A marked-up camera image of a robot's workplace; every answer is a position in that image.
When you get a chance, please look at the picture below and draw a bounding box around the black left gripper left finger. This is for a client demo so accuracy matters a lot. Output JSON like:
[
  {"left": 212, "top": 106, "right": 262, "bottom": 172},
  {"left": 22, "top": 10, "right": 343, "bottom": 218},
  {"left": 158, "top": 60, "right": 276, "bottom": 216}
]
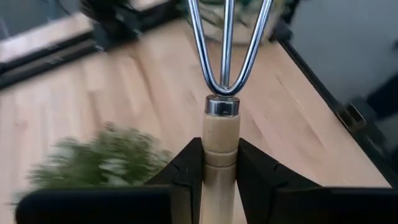
[{"left": 14, "top": 136, "right": 206, "bottom": 224}]

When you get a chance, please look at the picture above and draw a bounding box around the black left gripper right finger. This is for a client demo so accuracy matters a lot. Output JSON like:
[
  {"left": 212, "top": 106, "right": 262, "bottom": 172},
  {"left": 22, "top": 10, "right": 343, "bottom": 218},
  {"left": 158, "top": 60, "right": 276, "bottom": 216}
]
[{"left": 236, "top": 138, "right": 398, "bottom": 224}]

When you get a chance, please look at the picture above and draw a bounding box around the chrome hand rake wooden handle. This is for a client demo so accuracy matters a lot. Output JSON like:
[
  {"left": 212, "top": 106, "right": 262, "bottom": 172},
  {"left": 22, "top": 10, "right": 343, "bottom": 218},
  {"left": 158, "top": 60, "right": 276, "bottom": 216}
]
[{"left": 186, "top": 0, "right": 274, "bottom": 224}]

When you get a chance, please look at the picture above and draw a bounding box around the green plant in black pot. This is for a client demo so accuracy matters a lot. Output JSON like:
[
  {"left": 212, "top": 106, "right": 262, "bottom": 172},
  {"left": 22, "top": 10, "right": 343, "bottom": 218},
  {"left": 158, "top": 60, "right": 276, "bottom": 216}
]
[{"left": 11, "top": 120, "right": 174, "bottom": 191}]

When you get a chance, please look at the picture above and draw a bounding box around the small grey camera module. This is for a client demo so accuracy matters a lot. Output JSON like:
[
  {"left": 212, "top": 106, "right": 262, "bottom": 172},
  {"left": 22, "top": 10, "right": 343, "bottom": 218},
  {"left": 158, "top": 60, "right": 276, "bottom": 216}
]
[{"left": 335, "top": 102, "right": 368, "bottom": 134}]

